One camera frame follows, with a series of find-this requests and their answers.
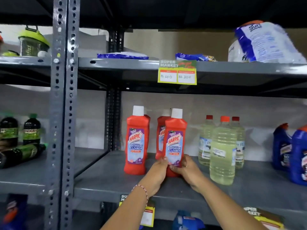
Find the person's left hand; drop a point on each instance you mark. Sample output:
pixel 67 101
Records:
pixel 153 176

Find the person's right hand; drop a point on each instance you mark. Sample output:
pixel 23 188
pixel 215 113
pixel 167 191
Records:
pixel 190 172

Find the person's right thumb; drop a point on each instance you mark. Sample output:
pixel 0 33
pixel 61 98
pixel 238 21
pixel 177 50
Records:
pixel 177 169

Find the person's left thumb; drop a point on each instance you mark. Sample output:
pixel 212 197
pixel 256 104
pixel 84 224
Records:
pixel 164 160

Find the red cleaner bottle white cap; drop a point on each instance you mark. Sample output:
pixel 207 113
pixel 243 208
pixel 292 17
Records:
pixel 136 141
pixel 175 131
pixel 160 138
pixel 147 117

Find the person's left forearm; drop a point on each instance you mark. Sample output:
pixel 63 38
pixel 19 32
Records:
pixel 130 211

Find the person's right forearm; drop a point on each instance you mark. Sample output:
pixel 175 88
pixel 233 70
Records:
pixel 225 208

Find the clear liquid bottle red cap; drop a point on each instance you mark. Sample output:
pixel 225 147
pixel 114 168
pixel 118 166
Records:
pixel 223 150
pixel 204 141
pixel 239 146

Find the yellow green price tag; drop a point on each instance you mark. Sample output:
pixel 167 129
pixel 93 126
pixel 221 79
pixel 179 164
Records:
pixel 148 216
pixel 266 220
pixel 177 73

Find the grey metal shelving rack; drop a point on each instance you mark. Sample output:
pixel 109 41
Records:
pixel 24 176
pixel 108 174

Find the blue cleaner bottle orange cap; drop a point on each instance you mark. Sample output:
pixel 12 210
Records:
pixel 298 155
pixel 281 146

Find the blue yellow snack packet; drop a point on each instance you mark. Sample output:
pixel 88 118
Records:
pixel 191 57

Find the flat blue white packet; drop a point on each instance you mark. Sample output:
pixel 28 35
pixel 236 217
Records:
pixel 122 55

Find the white jar orange lid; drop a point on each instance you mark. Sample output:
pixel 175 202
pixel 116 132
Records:
pixel 235 53

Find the dark bottle green cap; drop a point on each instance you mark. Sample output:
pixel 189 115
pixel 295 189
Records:
pixel 21 154
pixel 31 131
pixel 8 131

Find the white blue detergent bag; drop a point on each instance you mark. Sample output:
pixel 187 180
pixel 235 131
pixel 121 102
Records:
pixel 268 43

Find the blue cleaner bottle orange label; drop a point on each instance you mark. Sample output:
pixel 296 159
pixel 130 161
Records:
pixel 13 213

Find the clear shaker bottle green lid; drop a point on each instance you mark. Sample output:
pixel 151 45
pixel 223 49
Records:
pixel 33 44

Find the green container lid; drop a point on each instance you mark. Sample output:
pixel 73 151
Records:
pixel 10 54

